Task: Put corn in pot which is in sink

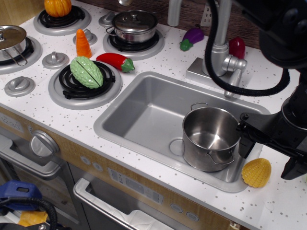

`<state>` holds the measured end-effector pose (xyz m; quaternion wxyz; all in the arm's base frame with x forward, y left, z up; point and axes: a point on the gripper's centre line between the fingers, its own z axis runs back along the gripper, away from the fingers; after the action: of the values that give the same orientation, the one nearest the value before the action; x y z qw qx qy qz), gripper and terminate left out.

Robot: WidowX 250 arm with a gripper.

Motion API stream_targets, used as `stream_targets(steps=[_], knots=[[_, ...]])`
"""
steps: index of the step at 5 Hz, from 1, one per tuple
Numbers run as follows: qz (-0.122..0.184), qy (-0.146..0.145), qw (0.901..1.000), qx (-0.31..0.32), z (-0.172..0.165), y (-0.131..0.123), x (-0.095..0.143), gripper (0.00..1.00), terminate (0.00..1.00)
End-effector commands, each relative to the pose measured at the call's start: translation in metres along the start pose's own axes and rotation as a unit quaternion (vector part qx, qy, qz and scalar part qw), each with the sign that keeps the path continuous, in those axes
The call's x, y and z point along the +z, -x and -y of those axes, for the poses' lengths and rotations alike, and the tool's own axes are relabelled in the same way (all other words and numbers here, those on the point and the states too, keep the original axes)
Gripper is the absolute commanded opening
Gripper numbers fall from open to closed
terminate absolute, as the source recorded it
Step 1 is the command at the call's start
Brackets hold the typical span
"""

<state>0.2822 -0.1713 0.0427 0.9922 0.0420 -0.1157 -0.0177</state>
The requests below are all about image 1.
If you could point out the silver stove knob front left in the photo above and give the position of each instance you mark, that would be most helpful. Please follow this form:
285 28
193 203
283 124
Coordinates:
19 86

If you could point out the blue clamp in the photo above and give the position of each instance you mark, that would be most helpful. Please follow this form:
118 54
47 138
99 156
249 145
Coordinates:
14 188

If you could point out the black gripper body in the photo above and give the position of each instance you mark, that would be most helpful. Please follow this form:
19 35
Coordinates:
284 131

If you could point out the red toy apple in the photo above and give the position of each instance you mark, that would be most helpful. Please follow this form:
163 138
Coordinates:
237 48

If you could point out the back left burner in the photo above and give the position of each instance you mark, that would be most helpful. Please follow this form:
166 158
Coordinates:
77 18

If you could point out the orange toy pumpkin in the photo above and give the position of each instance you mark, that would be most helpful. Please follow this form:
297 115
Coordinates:
58 8

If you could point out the yellow cloth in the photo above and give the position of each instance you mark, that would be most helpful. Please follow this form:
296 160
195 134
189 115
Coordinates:
30 218

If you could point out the steel lidded pot on burner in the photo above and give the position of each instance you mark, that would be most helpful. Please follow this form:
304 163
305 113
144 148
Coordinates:
134 26

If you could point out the silver stove knob middle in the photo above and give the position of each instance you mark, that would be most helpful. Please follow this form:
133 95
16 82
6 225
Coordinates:
55 60

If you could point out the back right burner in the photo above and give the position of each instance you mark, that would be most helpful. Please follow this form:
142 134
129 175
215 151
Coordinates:
137 51

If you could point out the silver stove knob back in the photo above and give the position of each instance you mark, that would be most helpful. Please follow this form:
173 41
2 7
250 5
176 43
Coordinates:
106 20

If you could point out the grey toy sink basin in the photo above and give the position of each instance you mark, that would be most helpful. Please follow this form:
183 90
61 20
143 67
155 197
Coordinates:
147 118

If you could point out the green toy bitter gourd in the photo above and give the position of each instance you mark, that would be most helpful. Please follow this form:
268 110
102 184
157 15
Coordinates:
86 72

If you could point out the silver toy faucet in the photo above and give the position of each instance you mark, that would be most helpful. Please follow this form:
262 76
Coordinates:
226 67

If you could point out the orange toy carrot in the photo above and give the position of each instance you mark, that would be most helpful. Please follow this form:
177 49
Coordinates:
82 45

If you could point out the steel lidded pot at left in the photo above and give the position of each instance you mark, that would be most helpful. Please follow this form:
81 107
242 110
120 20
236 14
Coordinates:
12 44

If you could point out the left edge burner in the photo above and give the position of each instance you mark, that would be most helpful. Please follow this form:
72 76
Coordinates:
31 58

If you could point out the purple toy eggplant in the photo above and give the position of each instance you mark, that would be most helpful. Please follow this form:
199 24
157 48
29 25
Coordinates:
191 37

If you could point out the silver oven dial knob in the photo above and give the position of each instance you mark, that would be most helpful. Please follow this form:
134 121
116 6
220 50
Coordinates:
43 145

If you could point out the silver stove knob behind carrot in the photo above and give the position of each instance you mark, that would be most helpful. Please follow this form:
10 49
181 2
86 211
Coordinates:
91 37

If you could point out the silver dishwasher door handle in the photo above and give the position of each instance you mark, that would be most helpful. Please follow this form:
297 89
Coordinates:
107 211

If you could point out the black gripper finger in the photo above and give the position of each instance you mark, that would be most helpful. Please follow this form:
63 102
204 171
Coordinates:
246 144
294 168

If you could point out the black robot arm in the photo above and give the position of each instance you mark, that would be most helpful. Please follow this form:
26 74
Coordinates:
283 41

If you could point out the steel pot in sink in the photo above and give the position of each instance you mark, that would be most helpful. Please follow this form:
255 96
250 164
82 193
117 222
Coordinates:
209 137

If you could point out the front black burner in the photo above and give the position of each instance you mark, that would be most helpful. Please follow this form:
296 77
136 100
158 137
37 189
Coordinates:
67 92

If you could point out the white wall outlet plate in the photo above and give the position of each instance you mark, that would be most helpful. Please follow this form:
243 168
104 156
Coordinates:
206 20

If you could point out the red toy chili pepper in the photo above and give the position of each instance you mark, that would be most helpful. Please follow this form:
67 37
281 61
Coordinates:
120 62

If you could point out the silver oven door handle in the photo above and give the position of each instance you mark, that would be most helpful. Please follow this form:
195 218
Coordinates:
47 172

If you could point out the yellow toy corn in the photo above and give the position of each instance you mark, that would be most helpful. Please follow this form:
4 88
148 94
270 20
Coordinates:
256 173

